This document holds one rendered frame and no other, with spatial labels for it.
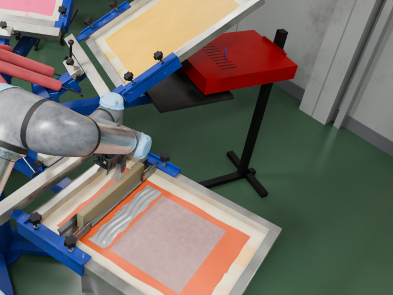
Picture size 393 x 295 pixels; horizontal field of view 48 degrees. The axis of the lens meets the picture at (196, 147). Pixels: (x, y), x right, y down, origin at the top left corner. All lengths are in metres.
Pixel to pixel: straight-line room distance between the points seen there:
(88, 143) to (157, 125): 2.78
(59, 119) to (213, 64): 1.59
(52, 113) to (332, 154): 3.23
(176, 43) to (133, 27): 0.32
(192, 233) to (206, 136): 2.07
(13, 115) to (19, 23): 1.62
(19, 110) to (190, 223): 0.96
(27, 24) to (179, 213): 1.34
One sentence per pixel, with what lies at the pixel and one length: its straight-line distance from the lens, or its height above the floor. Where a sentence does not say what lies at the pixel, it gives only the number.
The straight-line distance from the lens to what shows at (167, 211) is 1.79.
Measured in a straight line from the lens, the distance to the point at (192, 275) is 1.62.
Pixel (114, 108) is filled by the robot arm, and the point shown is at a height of 1.46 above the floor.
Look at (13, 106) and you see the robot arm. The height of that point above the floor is 1.71.
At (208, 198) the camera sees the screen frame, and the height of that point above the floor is 0.98.
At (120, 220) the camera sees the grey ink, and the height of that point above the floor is 0.96.
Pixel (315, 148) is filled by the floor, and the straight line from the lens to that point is 3.95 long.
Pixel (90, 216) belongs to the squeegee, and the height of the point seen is 1.03.
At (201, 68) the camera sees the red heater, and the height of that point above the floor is 1.10.
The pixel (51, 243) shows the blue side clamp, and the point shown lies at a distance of 1.62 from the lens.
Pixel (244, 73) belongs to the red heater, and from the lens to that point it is 2.44.
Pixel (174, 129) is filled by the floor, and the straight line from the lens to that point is 3.75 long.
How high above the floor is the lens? 2.28
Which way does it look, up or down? 39 degrees down
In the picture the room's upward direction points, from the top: 11 degrees clockwise
